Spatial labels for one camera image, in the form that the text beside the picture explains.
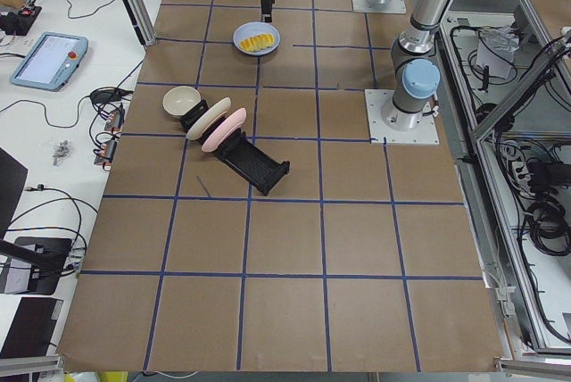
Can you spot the cream bowl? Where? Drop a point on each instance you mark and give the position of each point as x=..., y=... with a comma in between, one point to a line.
x=180, y=100

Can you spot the striped bread roll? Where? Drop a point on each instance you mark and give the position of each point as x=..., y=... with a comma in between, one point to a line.
x=257, y=43

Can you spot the cream plate in rack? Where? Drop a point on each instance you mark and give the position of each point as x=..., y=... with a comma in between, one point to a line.
x=202, y=117

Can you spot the black dish rack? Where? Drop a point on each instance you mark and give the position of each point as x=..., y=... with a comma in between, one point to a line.
x=248, y=161

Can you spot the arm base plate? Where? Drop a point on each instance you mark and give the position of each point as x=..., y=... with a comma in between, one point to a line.
x=388, y=125
x=379, y=6

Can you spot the blue plate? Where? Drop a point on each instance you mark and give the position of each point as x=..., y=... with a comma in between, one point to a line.
x=255, y=28

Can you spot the pink plate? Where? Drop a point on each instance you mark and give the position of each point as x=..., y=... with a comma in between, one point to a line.
x=232, y=123

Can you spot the left teach pendant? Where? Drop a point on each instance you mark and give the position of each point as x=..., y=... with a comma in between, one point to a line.
x=51, y=62

